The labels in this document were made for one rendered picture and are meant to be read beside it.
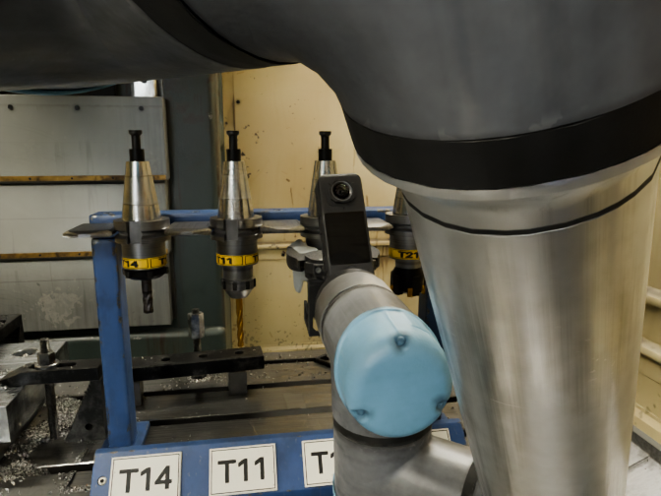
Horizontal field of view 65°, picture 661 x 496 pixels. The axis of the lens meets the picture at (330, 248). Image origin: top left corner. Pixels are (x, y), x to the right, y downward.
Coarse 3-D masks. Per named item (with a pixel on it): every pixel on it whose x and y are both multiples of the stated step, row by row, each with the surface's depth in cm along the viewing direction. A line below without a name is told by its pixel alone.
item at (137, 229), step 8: (120, 224) 59; (128, 224) 59; (136, 224) 59; (144, 224) 59; (152, 224) 59; (160, 224) 60; (168, 224) 61; (120, 232) 60; (128, 232) 59; (136, 232) 59; (144, 232) 59; (152, 232) 60; (160, 232) 61; (120, 240) 59; (128, 240) 59; (136, 240) 60; (144, 240) 59; (152, 240) 59; (160, 240) 60
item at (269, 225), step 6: (264, 222) 65; (270, 222) 65; (276, 222) 65; (282, 222) 65; (288, 222) 65; (294, 222) 65; (264, 228) 61; (270, 228) 61; (276, 228) 61; (282, 228) 61; (288, 228) 61; (294, 228) 61; (300, 228) 62
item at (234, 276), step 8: (224, 272) 63; (232, 272) 63; (240, 272) 63; (248, 272) 63; (224, 280) 63; (232, 280) 63; (240, 280) 63; (248, 280) 63; (224, 288) 63; (232, 288) 63; (240, 288) 63; (248, 288) 63; (232, 296) 64; (240, 296) 64
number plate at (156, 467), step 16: (112, 464) 59; (128, 464) 60; (144, 464) 60; (160, 464) 60; (176, 464) 60; (112, 480) 59; (128, 480) 59; (144, 480) 59; (160, 480) 59; (176, 480) 59
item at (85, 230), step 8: (80, 224) 63; (88, 224) 63; (96, 224) 63; (104, 224) 63; (112, 224) 63; (64, 232) 58; (72, 232) 58; (80, 232) 58; (88, 232) 58; (96, 232) 58; (104, 232) 58; (112, 232) 59
